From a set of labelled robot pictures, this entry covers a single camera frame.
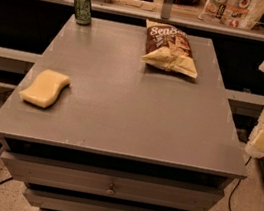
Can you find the green soda can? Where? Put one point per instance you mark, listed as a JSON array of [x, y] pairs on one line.
[[83, 11]]

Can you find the yellow sponge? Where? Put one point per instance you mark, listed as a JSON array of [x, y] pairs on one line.
[[45, 88]]

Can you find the printed snack bag background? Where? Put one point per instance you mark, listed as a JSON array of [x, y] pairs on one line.
[[243, 14]]

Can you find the brown chip bag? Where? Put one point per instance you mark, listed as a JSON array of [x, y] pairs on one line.
[[168, 48]]

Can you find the grey drawer cabinet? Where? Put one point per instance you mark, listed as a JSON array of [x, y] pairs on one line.
[[119, 114]]

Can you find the top grey drawer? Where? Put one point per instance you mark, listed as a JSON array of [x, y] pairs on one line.
[[111, 183]]

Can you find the grey side bench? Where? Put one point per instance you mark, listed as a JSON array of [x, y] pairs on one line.
[[16, 61]]

